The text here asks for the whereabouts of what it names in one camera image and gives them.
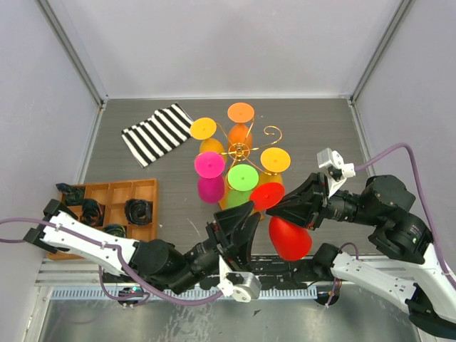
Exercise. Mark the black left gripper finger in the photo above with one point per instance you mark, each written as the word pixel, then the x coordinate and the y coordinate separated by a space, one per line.
pixel 243 241
pixel 235 222

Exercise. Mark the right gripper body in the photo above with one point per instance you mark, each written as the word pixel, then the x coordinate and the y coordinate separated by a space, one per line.
pixel 342 204

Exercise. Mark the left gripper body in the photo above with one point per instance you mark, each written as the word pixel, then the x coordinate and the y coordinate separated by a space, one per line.
pixel 225 249

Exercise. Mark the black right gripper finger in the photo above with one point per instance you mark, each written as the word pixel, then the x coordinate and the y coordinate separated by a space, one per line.
pixel 307 197
pixel 303 215

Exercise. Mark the red plastic wine glass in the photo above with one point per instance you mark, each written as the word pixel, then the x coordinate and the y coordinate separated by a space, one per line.
pixel 291 242

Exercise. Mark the green plastic wine glass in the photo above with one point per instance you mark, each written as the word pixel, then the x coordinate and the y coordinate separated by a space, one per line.
pixel 242 179

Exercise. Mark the yellow plastic wine glass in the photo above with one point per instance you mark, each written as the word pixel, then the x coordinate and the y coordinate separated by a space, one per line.
pixel 274 161

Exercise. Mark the magenta plastic wine glass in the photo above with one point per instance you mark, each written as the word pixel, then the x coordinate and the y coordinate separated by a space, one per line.
pixel 210 166

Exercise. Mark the gold wire wine glass rack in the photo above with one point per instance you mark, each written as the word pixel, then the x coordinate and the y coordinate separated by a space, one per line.
pixel 239 153

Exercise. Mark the orange plastic wine glass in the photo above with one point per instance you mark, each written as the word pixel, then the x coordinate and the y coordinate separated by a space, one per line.
pixel 240 114

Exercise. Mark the yellow-orange plastic wine glass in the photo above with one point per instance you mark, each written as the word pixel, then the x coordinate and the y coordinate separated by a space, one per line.
pixel 203 129

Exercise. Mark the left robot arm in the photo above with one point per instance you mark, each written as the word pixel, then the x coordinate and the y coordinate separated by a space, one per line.
pixel 157 265

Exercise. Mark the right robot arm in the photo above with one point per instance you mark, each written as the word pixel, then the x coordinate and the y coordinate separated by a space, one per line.
pixel 385 203

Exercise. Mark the wooden compartment tray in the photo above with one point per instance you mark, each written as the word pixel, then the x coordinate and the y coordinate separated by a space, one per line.
pixel 112 197

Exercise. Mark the black white striped cloth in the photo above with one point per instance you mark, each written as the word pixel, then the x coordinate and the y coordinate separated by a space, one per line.
pixel 164 131

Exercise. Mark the rolled blue-yellow tie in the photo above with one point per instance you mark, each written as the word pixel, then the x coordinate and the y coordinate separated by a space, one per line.
pixel 116 230

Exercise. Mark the rolled dark orange-floral tie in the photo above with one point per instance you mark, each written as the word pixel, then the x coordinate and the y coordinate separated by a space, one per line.
pixel 72 196

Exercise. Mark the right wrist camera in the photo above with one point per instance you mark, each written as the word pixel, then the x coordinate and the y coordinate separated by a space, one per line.
pixel 336 169

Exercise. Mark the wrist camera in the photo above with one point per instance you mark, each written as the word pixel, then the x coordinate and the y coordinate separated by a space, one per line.
pixel 242 286
pixel 336 169

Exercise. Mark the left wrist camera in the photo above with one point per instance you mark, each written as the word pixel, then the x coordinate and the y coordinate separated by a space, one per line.
pixel 242 286

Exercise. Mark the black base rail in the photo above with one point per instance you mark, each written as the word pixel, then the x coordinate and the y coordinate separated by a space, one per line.
pixel 272 271

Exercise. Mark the white slotted cable duct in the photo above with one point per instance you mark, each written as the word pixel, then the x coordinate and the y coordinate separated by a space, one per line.
pixel 96 293

